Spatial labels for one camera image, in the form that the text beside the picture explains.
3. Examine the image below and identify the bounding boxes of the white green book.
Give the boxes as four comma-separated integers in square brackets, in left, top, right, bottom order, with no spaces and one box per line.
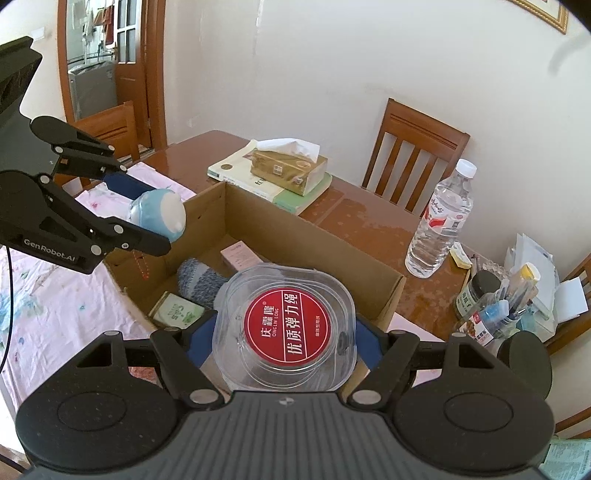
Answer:
[207,140,332,215]

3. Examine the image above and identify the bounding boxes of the teal foil pouch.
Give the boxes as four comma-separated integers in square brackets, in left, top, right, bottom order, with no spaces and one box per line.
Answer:
[540,438,590,480]

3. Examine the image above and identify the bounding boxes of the green C&S tissue pack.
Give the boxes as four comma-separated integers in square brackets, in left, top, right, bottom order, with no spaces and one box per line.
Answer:
[148,291,205,329]

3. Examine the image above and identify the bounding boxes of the wooden door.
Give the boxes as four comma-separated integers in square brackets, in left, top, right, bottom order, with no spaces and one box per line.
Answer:
[57,1,168,150]

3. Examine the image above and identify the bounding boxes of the gold tissue box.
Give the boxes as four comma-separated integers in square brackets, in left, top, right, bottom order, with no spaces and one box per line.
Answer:
[245,138,328,196]

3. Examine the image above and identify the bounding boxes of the blue plush doll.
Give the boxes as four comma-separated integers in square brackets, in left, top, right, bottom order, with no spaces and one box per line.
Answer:
[127,189,186,243]

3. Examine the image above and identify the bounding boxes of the large jar black lid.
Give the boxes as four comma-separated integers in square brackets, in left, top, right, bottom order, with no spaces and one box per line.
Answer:
[497,331,553,400]

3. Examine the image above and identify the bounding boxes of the cardboard box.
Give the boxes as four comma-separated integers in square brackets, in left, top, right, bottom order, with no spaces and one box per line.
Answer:
[102,180,408,398]

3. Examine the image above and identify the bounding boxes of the blue speckled knit sock roll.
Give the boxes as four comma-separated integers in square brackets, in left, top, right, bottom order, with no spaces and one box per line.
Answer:
[176,258,228,309]

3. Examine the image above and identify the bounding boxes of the clear container red label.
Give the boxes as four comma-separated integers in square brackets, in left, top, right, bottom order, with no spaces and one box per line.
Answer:
[212,263,356,392]

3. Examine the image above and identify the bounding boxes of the wooden chair left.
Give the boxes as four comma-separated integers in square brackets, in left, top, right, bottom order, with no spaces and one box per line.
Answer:
[73,101,140,161]

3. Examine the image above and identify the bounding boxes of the wooden chair back centre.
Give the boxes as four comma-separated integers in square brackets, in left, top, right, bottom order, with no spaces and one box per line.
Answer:
[362,98,471,213]

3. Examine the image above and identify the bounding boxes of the wooden chair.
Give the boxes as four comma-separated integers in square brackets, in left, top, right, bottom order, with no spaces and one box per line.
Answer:
[73,101,140,161]
[546,256,590,355]
[362,98,471,213]

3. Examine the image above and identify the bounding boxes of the small pink carton box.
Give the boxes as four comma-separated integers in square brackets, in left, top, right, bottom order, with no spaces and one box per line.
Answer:
[221,241,263,272]

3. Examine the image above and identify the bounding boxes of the plastic water bottle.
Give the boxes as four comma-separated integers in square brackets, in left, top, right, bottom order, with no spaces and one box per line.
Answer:
[405,159,477,279]

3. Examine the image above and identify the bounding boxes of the wooden chair back right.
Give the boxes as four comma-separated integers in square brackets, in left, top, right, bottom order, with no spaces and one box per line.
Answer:
[546,256,590,355]

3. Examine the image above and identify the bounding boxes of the small jar dark lid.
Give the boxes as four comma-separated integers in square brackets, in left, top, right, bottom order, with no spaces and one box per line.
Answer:
[454,270,501,323]

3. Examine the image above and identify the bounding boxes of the pink floral tablecloth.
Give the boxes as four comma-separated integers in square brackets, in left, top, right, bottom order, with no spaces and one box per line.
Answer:
[0,161,445,416]

